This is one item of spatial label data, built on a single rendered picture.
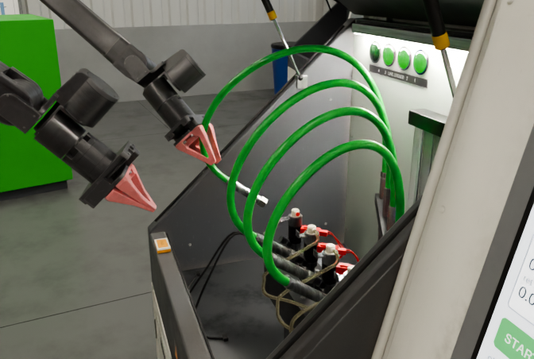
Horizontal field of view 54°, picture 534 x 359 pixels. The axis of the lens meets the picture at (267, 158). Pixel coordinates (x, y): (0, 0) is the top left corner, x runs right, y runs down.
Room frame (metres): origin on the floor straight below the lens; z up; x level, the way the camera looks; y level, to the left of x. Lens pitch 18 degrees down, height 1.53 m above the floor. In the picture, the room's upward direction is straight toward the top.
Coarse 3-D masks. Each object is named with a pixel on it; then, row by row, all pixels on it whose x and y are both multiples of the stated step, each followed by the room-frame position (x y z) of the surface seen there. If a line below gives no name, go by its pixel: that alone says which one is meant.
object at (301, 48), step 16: (288, 48) 1.02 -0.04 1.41; (304, 48) 1.01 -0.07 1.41; (320, 48) 1.02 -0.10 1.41; (336, 48) 1.02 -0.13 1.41; (256, 64) 1.01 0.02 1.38; (352, 64) 1.02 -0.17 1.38; (240, 80) 1.01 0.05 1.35; (368, 80) 1.02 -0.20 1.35; (224, 96) 1.01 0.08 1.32; (208, 112) 1.01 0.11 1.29; (384, 144) 1.02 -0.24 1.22; (384, 160) 1.02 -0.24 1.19; (224, 176) 1.01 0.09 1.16; (384, 176) 1.02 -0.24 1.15
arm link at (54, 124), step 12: (60, 108) 0.73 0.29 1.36; (48, 120) 0.73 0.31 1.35; (60, 120) 0.73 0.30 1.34; (72, 120) 0.75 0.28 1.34; (36, 132) 0.72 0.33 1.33; (48, 132) 0.72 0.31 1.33; (60, 132) 0.72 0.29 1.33; (72, 132) 0.73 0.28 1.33; (84, 132) 0.74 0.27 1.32; (48, 144) 0.72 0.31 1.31; (60, 144) 0.72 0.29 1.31; (72, 144) 0.72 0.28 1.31; (60, 156) 0.72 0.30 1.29
